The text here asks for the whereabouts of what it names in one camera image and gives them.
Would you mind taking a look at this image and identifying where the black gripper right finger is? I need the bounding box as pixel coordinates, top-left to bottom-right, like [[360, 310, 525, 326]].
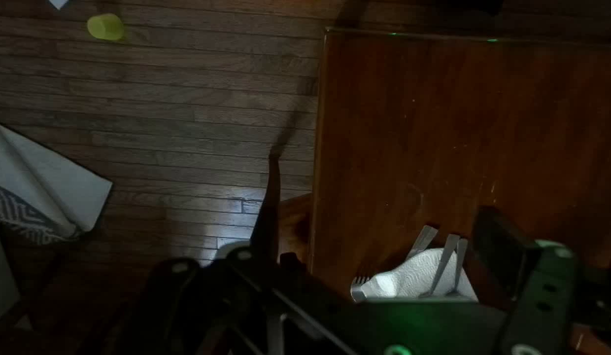
[[472, 208, 577, 355]]

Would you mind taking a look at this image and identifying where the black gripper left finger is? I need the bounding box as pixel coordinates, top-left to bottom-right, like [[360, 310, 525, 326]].
[[114, 259, 253, 355]]

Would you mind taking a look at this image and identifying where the silver fork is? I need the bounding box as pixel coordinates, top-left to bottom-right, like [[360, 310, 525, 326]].
[[423, 235, 460, 299]]

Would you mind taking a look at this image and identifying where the silver knife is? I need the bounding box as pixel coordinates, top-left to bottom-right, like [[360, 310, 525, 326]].
[[407, 226, 437, 257]]

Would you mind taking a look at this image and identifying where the white paper napkin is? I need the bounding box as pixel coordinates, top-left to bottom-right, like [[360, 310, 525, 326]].
[[348, 249, 476, 303]]

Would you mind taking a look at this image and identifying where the white patterned cloth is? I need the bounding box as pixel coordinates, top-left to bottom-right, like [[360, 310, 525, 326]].
[[0, 125, 112, 245]]

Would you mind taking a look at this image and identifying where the yellow-green ball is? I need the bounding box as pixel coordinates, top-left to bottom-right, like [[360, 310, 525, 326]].
[[86, 15, 125, 42]]

